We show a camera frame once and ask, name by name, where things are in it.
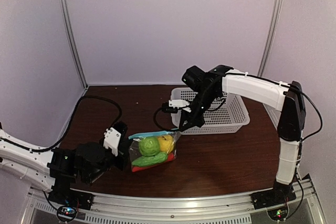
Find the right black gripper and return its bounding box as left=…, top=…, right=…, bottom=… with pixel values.
left=180, top=89, right=219, bottom=131

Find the yellow toy lemon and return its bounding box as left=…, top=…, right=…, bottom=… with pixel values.
left=157, top=135, right=174, bottom=154

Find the green toy cucumber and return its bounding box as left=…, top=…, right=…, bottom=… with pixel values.
left=132, top=152, right=168, bottom=167

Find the clear zip top bag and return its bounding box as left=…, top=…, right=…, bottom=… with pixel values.
left=129, top=131, right=181, bottom=173

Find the red toy carrot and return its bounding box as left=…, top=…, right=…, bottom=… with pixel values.
left=131, top=153, right=175, bottom=173

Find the green toy apple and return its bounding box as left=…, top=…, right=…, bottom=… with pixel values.
left=139, top=137, right=160, bottom=156

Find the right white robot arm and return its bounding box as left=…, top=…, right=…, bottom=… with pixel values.
left=178, top=65, right=306, bottom=204

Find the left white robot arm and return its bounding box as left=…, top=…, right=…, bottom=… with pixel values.
left=1, top=121, right=128, bottom=205

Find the white perforated plastic basket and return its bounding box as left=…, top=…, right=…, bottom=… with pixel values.
left=181, top=92, right=250, bottom=135

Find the left round circuit board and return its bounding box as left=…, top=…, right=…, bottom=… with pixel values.
left=56, top=206, right=78, bottom=222

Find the round circuit board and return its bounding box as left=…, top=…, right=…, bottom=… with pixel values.
left=56, top=206, right=78, bottom=222
left=267, top=206, right=289, bottom=221

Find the right round circuit board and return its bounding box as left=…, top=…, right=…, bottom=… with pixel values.
left=267, top=206, right=289, bottom=221

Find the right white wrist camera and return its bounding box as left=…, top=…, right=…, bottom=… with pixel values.
left=161, top=99, right=191, bottom=114

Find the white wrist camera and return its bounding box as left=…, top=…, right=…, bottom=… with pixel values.
left=161, top=99, right=191, bottom=114
left=103, top=127, right=121, bottom=156

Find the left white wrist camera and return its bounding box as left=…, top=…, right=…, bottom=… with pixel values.
left=103, top=127, right=121, bottom=156

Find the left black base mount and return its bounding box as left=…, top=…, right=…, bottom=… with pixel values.
left=48, top=189, right=94, bottom=210

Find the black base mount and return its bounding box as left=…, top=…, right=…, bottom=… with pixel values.
left=251, top=180, right=297, bottom=209
left=48, top=189, right=94, bottom=210

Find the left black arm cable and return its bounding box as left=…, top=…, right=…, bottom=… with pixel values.
left=0, top=95, right=123, bottom=154

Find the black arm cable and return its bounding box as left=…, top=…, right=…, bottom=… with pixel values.
left=288, top=84, right=323, bottom=209
left=0, top=95, right=123, bottom=154

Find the front aluminium rail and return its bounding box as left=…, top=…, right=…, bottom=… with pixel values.
left=20, top=174, right=326, bottom=224

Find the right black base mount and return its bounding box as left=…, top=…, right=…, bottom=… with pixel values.
left=251, top=180, right=297, bottom=209

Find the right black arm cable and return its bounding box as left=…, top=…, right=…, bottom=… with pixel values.
left=288, top=84, right=323, bottom=209

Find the right aluminium frame post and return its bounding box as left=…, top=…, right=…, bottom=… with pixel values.
left=257, top=0, right=283, bottom=77

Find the aluminium frame post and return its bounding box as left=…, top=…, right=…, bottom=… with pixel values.
left=60, top=0, right=88, bottom=89
left=257, top=0, right=283, bottom=77

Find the left aluminium frame post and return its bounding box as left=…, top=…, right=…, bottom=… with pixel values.
left=60, top=0, right=88, bottom=89

